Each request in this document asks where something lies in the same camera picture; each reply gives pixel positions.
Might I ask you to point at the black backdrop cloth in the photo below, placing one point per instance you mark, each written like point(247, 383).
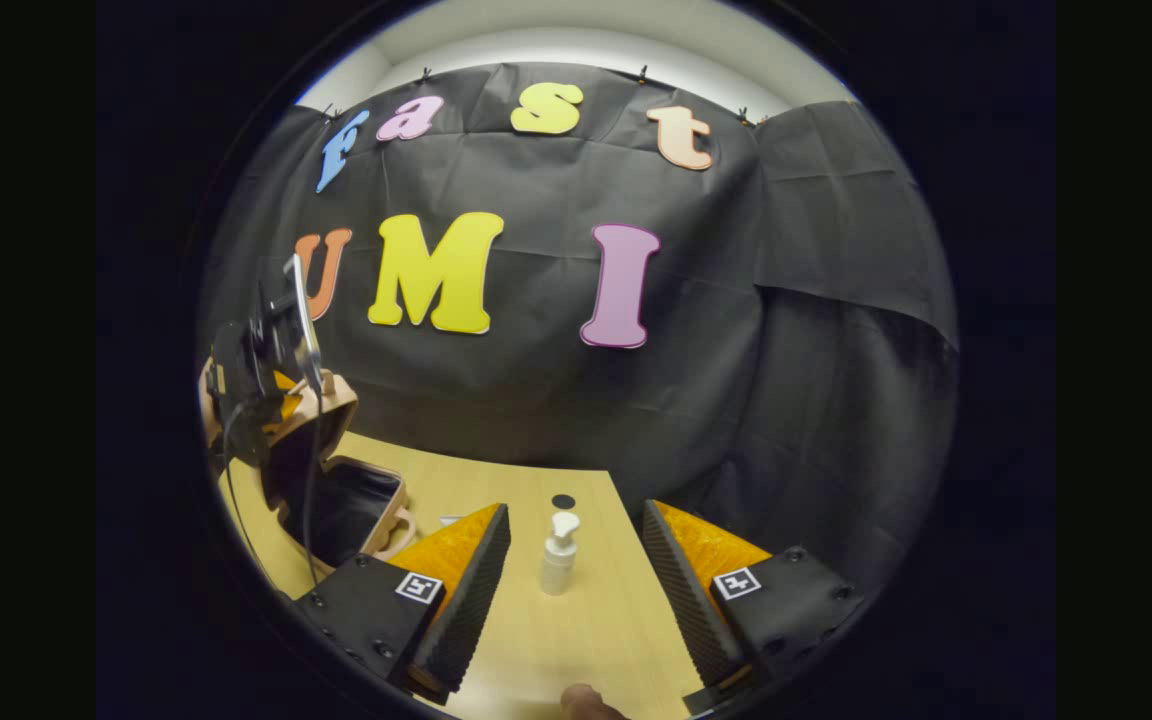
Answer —
point(736, 400)

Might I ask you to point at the black round table grommet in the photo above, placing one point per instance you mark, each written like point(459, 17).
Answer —
point(563, 501)

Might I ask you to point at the white pump bottle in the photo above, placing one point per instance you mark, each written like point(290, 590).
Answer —
point(558, 565)

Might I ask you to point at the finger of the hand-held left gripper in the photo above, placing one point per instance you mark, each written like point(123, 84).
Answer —
point(288, 398)

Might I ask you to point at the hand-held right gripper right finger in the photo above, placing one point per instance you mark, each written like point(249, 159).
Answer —
point(691, 610)

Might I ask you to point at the pink suitcase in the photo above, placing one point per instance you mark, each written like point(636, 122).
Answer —
point(356, 500)

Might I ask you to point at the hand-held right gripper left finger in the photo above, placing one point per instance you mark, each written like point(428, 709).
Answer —
point(461, 610)

